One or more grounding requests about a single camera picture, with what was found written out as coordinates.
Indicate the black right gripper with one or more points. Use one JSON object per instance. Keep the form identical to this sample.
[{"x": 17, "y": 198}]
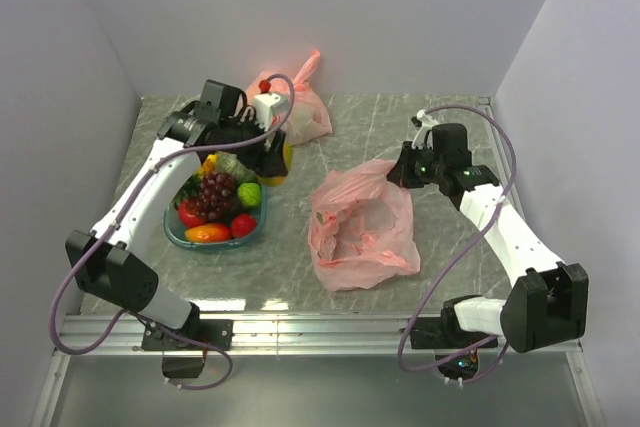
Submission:
[{"x": 401, "y": 173}]

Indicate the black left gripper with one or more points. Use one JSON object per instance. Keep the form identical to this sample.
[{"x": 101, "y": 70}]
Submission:
[{"x": 265, "y": 162}]

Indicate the yellow orange fake mango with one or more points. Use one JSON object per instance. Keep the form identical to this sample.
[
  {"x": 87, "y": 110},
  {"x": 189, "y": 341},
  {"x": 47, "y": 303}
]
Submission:
[{"x": 276, "y": 165}]

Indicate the purple fake grapes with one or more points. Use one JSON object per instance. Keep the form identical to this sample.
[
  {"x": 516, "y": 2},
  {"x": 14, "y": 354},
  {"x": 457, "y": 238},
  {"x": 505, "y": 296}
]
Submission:
[{"x": 216, "y": 197}]

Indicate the pink plastic bag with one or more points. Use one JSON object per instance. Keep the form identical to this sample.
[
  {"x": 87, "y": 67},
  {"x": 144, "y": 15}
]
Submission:
[
  {"x": 310, "y": 118},
  {"x": 361, "y": 230}
]

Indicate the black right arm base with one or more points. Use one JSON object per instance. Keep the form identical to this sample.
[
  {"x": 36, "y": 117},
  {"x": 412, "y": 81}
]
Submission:
[{"x": 465, "y": 326}]

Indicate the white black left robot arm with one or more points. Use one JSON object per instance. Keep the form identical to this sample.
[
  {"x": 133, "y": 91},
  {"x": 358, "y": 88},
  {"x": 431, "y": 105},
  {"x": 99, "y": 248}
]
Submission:
[{"x": 107, "y": 262}]

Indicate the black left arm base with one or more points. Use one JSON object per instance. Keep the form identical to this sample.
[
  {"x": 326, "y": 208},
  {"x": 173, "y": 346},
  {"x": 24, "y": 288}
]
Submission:
[{"x": 185, "y": 352}]

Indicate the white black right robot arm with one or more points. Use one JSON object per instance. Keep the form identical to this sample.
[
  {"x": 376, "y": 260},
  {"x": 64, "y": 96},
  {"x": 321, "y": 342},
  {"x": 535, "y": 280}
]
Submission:
[{"x": 547, "y": 303}]

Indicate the green fake fruit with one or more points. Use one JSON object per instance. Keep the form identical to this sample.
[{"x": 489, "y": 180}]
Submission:
[{"x": 249, "y": 195}]

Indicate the green netted fake melon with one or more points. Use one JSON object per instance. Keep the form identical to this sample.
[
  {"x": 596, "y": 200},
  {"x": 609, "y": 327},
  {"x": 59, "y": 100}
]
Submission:
[{"x": 230, "y": 164}]

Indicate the yellow fake starfruit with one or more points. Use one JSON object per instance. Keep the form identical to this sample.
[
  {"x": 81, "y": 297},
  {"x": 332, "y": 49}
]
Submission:
[{"x": 209, "y": 163}]

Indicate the tied pink plastic bag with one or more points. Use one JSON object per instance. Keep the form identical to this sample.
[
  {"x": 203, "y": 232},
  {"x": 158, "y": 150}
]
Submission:
[{"x": 310, "y": 118}]

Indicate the red fake strawberry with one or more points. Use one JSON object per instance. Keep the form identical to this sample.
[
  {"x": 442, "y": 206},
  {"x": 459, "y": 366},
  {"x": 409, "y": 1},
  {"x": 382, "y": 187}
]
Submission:
[{"x": 243, "y": 225}]

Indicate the orange red fake mango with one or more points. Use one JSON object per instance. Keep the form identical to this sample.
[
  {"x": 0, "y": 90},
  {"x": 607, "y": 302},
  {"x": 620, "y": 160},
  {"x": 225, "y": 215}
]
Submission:
[{"x": 209, "y": 233}]

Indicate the red fake apple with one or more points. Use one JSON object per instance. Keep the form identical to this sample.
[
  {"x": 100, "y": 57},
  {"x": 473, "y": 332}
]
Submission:
[{"x": 188, "y": 214}]

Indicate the teal plastic fruit basket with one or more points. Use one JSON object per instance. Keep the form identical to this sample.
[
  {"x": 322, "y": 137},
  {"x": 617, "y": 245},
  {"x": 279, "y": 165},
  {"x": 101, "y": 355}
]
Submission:
[{"x": 174, "y": 230}]

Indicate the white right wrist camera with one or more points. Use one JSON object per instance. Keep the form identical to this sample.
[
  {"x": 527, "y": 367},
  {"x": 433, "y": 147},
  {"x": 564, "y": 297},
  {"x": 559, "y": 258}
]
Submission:
[{"x": 423, "y": 122}]

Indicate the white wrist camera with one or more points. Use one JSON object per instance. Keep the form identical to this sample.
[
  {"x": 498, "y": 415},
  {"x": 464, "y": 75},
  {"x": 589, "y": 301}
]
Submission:
[
  {"x": 269, "y": 108},
  {"x": 423, "y": 122}
]

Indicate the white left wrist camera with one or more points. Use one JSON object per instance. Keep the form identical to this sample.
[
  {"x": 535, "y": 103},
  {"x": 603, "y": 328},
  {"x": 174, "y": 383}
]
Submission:
[{"x": 269, "y": 108}]

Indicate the aluminium mounting rail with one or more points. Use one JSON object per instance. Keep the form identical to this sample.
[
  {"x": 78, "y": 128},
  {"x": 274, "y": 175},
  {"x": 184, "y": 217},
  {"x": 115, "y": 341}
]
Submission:
[{"x": 334, "y": 369}]

